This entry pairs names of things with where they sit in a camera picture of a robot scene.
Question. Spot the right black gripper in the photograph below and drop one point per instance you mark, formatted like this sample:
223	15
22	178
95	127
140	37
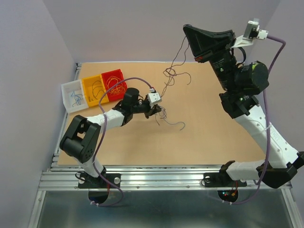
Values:
204	42

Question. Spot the yellow plastic bin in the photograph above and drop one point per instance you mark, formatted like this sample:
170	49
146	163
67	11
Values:
94	89

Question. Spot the white plastic bin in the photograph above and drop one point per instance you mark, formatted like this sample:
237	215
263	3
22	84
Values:
73	96

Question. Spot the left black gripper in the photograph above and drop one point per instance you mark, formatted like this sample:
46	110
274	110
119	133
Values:
156	109

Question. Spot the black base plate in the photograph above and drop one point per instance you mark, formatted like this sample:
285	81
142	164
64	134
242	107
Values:
217	180
111	181

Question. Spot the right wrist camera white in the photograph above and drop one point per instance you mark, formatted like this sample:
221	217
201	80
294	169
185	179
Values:
252	32

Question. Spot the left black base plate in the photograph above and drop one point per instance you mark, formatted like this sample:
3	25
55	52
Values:
111	181

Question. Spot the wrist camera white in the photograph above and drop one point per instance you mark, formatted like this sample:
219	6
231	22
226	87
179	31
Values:
252	32
153	97

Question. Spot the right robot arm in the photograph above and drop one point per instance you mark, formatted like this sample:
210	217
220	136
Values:
241	84

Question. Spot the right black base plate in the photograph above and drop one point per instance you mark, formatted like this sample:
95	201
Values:
217	180

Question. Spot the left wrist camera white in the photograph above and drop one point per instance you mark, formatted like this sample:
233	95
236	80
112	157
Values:
153	97

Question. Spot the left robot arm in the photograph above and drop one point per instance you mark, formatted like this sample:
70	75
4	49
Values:
85	134

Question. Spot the red plastic bin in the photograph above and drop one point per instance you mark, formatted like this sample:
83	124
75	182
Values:
110	79

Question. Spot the aluminium rail frame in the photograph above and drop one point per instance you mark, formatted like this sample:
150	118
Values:
56	206

